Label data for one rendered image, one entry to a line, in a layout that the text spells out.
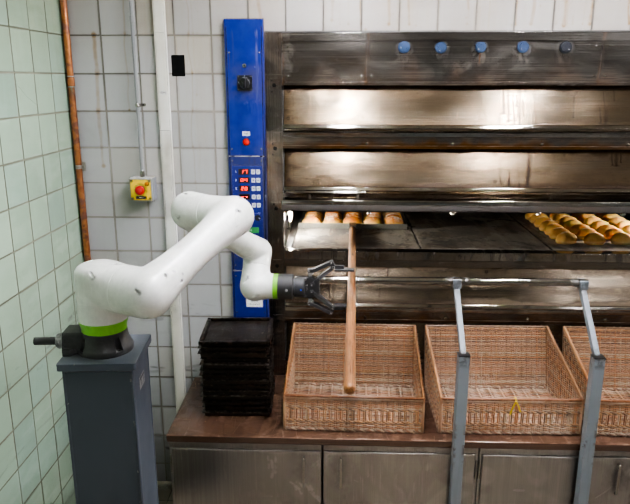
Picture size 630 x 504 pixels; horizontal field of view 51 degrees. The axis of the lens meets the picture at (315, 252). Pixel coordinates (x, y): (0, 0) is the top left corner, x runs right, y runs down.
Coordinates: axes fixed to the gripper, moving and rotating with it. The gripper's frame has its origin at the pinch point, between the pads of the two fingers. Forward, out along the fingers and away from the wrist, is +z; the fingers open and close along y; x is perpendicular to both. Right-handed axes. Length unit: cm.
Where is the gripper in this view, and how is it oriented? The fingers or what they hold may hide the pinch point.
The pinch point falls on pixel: (350, 287)
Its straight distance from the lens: 237.8
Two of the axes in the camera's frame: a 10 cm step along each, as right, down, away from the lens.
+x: -0.6, 2.5, -9.7
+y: 0.0, 9.7, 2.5
